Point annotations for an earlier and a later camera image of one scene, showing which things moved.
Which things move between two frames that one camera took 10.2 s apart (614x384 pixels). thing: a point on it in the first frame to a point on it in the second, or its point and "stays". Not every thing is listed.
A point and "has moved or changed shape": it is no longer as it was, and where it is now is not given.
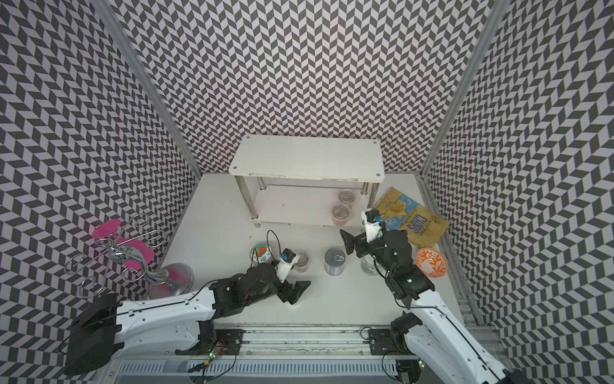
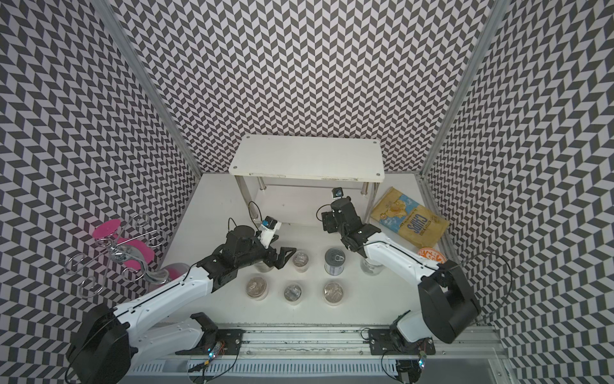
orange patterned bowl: x=432 y=262 stays
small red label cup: x=302 y=263 stays
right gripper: x=348 y=241 to x=328 y=222
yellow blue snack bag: x=397 y=211 stays
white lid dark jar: x=368 y=266 stays
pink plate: x=105 y=229 stays
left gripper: x=298 y=290 to x=281 y=260
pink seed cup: x=340 y=214 has moved or changed shape
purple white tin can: x=334 y=261 stays
